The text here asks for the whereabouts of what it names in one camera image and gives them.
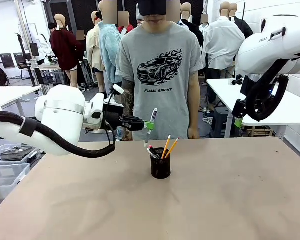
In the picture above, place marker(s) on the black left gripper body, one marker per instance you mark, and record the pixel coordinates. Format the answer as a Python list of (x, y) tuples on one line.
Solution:
[(117, 111)]

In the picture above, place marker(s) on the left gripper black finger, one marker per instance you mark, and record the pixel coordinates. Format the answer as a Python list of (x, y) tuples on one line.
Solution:
[(137, 127), (135, 120)]

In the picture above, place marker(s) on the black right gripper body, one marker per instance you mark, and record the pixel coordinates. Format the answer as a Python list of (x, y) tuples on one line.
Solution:
[(238, 108)]

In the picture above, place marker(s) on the white pen with green grip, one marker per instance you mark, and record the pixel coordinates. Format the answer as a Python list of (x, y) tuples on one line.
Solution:
[(153, 116)]

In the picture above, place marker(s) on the yellow pencil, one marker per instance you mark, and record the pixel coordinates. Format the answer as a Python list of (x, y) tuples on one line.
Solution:
[(166, 146), (172, 147)]

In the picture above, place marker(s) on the tattooed right forearm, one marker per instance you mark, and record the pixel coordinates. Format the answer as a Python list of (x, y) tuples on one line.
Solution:
[(128, 100)]

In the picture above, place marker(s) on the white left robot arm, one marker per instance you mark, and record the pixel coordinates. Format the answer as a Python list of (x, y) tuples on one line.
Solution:
[(62, 105)]

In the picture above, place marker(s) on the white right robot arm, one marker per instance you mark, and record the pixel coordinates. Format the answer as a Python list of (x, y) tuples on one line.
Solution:
[(260, 52)]

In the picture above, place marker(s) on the person's left forearm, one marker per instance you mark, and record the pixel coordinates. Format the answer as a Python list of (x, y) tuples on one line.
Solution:
[(193, 115)]

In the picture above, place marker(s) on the black pen with pink cap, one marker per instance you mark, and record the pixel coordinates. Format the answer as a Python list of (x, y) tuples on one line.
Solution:
[(155, 151)]

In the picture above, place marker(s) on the black mesh pen holder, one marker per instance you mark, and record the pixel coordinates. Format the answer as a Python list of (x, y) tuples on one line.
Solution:
[(161, 167)]

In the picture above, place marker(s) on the person's left hand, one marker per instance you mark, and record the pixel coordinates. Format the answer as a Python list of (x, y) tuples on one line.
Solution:
[(193, 133)]

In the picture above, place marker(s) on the black stool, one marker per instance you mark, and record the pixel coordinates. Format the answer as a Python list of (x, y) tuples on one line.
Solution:
[(220, 122)]

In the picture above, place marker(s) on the large white table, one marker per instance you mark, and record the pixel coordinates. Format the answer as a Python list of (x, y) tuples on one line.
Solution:
[(277, 112)]

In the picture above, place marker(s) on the person in grey t-shirt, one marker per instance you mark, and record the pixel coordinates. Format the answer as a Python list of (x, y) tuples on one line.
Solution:
[(160, 62)]

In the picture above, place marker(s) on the mannequin in white shirt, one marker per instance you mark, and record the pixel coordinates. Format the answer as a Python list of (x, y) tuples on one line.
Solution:
[(222, 47)]

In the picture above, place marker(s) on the mannequin in cream jacket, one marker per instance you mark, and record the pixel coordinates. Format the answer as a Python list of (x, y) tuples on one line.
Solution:
[(93, 50)]

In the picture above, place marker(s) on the mannequin in maroon sweater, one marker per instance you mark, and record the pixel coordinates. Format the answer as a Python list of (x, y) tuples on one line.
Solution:
[(65, 50)]

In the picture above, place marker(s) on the mannequin with black sleeves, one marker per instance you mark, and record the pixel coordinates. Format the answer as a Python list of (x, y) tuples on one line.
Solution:
[(243, 27)]

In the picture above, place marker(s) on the mannequin in red jacket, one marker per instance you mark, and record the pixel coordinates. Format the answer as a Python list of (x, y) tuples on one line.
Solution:
[(126, 27)]

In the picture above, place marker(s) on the black tripod stand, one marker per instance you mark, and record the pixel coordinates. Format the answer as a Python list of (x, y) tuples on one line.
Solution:
[(264, 25)]

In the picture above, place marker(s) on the mannequin in black jacket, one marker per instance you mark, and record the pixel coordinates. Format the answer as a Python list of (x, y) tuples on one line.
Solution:
[(192, 27)]

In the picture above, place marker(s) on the small white table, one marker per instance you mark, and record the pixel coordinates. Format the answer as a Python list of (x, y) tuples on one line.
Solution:
[(15, 93)]

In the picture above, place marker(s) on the slanted metal pole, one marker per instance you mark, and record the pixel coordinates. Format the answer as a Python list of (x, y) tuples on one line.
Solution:
[(32, 50)]

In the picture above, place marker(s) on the black light stand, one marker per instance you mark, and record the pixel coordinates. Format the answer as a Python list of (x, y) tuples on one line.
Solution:
[(25, 57)]

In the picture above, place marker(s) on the clear plastic bin with tools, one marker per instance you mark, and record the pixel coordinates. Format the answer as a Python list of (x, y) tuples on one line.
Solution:
[(15, 152)]

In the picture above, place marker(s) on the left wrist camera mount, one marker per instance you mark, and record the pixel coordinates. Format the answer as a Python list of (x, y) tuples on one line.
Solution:
[(118, 89)]

